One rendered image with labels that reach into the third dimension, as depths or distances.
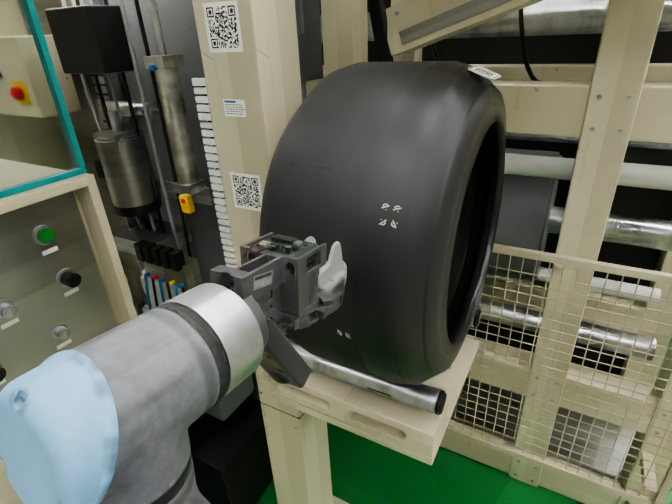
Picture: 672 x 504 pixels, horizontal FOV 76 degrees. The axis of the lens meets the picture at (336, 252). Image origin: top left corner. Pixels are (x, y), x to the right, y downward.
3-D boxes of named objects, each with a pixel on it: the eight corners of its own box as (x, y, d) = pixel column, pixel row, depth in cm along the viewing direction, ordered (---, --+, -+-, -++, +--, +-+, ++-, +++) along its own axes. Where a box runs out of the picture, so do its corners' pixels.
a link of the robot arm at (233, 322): (235, 418, 34) (151, 379, 39) (272, 383, 38) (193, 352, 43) (226, 318, 31) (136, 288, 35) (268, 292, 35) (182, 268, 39)
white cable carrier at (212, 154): (230, 291, 104) (190, 78, 82) (243, 281, 108) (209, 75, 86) (244, 295, 102) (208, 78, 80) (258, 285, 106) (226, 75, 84)
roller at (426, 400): (289, 348, 96) (278, 362, 92) (286, 332, 93) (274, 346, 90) (446, 402, 80) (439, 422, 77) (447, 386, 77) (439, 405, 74)
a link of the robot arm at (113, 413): (1, 498, 29) (-47, 370, 25) (157, 390, 39) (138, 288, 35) (89, 569, 24) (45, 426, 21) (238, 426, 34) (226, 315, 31)
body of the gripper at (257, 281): (332, 242, 45) (258, 285, 35) (331, 315, 48) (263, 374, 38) (272, 229, 48) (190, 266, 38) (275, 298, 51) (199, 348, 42)
